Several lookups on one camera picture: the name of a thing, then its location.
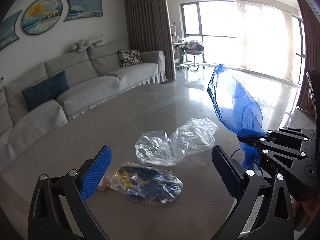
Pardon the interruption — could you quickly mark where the pink cardboard box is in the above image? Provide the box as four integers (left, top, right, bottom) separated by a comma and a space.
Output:
97, 176, 111, 191

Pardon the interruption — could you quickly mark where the clear bag with blue contents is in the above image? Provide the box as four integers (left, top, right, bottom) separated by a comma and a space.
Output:
103, 163, 183, 204

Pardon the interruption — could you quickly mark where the clear plastic bag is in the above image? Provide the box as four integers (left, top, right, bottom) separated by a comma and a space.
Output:
135, 118, 219, 166

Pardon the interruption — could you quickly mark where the blue mesh drawstring bag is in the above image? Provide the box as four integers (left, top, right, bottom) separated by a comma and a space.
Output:
207, 63, 268, 170

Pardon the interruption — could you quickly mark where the grey sectional sofa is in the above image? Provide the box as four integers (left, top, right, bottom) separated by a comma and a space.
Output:
1, 41, 166, 171

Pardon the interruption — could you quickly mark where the teal rectangular cushion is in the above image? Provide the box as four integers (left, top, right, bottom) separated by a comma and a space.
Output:
22, 71, 69, 112

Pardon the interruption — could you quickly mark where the black white floral cushion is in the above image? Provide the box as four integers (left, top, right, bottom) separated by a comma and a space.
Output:
118, 50, 143, 68

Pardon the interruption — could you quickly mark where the grey plush toy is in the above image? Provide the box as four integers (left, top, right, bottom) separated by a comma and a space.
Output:
69, 36, 107, 53

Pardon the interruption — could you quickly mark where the black swivel stool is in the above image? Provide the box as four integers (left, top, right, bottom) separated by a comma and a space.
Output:
182, 40, 204, 71

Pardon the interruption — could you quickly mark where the white side shelf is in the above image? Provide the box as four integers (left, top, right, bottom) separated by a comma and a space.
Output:
171, 23, 184, 65

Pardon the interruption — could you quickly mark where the brown grey curtain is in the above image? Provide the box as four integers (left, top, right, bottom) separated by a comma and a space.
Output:
124, 0, 176, 80

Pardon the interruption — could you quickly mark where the large window frame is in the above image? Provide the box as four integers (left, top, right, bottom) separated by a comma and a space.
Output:
181, 0, 306, 85

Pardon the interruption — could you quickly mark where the left curved wall painting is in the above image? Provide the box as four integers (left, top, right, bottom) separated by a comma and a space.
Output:
0, 10, 22, 50

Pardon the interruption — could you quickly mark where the curved wall painting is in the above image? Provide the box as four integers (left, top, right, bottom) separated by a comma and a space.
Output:
65, 0, 103, 21
0, 10, 22, 50

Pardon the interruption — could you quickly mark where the round landscape wall painting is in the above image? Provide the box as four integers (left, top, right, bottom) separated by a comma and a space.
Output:
22, 0, 63, 35

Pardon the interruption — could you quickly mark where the right curved wall painting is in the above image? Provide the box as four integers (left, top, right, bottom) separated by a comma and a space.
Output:
65, 0, 103, 21

